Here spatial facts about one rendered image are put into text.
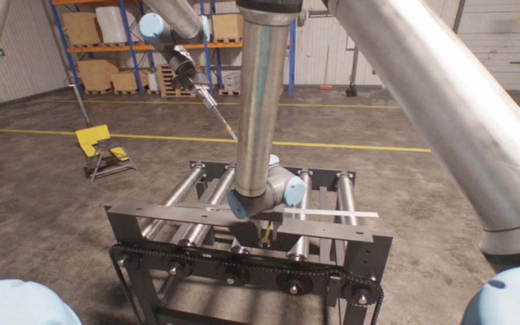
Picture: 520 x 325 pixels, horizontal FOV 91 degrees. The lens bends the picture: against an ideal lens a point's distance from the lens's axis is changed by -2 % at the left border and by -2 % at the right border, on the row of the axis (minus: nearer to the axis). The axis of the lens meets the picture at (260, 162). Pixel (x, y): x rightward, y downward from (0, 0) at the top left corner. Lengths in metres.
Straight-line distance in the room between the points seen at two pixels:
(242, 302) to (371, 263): 1.30
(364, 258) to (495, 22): 10.26
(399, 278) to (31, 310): 2.54
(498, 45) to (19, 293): 11.26
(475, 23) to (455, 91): 10.44
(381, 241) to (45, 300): 1.08
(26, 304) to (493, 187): 0.50
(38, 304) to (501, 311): 0.38
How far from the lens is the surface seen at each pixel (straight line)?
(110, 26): 10.85
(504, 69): 11.48
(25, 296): 0.33
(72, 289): 2.91
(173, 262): 1.43
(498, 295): 0.31
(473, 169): 0.42
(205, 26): 1.00
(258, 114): 0.55
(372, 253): 1.24
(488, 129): 0.41
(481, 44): 11.02
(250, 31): 0.50
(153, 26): 1.04
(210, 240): 2.70
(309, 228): 1.12
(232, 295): 2.36
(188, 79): 1.06
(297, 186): 0.78
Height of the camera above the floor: 1.90
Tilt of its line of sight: 27 degrees down
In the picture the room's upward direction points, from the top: 2 degrees counter-clockwise
